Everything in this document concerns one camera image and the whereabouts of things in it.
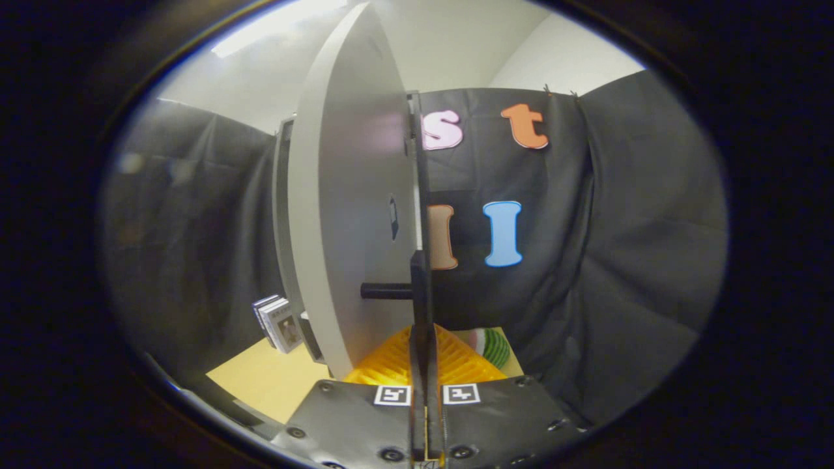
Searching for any blue cover book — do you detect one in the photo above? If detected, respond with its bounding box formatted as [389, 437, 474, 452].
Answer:
[252, 294, 281, 346]

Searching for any black cabinet door handle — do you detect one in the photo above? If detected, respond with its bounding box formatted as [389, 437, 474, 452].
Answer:
[360, 283, 414, 300]

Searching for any green striped watermelon toy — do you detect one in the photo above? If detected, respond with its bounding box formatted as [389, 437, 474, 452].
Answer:
[456, 328, 511, 370]

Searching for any black backdrop cloth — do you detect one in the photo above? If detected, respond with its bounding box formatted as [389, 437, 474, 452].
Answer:
[101, 68, 729, 431]

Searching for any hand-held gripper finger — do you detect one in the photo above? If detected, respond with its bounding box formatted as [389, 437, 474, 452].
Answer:
[270, 251, 427, 469]
[425, 251, 588, 469]

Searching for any grey shoe cabinet door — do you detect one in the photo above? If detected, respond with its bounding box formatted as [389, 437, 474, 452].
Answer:
[289, 2, 428, 380]

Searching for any grey shoe cabinet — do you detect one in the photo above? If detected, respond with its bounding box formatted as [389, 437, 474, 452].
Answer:
[272, 114, 326, 363]

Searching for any grey cover book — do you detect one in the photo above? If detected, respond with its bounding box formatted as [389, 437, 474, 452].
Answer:
[259, 298, 304, 354]

